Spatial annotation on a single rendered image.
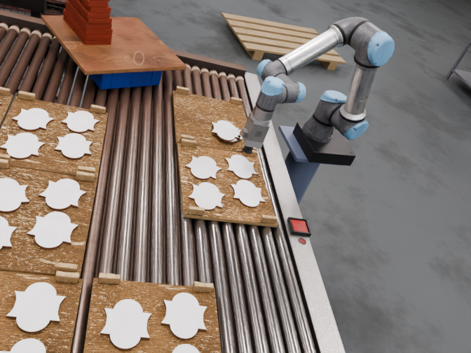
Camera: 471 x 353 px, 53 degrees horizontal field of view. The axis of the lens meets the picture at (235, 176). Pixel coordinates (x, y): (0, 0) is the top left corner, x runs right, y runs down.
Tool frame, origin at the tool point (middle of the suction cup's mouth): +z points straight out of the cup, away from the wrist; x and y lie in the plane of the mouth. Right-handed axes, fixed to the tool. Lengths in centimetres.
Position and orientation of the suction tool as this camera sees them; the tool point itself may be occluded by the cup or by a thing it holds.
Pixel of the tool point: (247, 150)
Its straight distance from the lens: 185.5
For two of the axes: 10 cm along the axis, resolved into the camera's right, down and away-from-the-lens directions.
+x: 9.4, 1.3, 3.1
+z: -3.0, 7.5, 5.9
